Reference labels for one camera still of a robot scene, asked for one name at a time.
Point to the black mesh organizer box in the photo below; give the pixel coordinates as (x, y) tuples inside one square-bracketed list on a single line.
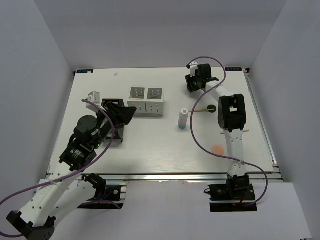
[(119, 134)]

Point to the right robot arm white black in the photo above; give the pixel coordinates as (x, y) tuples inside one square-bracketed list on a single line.
[(231, 117)]

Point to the blue label sticker left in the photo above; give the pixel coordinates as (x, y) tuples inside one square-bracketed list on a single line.
[(84, 71)]

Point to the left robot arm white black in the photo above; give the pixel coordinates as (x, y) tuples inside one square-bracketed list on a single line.
[(38, 219)]

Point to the white spray bottle teal base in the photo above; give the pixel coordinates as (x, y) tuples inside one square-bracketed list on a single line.
[(183, 118)]

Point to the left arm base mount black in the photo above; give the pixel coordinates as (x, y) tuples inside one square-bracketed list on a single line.
[(112, 197)]

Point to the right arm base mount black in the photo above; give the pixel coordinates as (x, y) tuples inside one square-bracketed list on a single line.
[(220, 201)]

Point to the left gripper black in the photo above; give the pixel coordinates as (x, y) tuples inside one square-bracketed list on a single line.
[(121, 115)]

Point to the peach round powder puff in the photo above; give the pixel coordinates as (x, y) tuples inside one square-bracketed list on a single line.
[(218, 150)]

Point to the blue label sticker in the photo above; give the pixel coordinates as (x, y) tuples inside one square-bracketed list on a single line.
[(84, 71), (233, 69)]

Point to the blue label sticker right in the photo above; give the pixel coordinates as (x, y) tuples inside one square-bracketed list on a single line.
[(233, 69)]

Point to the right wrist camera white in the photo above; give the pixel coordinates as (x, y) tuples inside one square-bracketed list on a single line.
[(193, 67)]

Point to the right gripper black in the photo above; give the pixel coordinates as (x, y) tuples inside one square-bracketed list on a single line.
[(189, 80)]

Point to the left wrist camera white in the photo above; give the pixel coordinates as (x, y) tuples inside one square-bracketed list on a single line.
[(93, 97)]

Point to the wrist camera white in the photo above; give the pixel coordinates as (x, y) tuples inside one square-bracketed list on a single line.
[(93, 97), (193, 67)]

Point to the white slotted organizer box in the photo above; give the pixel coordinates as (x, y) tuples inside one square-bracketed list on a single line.
[(147, 100)]

